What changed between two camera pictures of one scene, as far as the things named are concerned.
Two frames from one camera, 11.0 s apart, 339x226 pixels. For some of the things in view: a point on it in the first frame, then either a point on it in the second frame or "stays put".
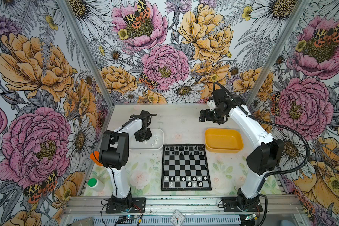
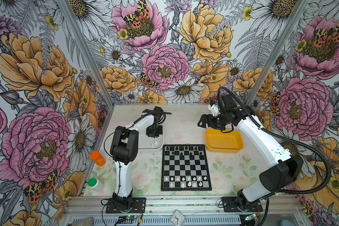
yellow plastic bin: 223,141 stays put
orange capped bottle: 95,156 stays put
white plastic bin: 156,142 stays put
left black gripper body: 143,134 → 154,130
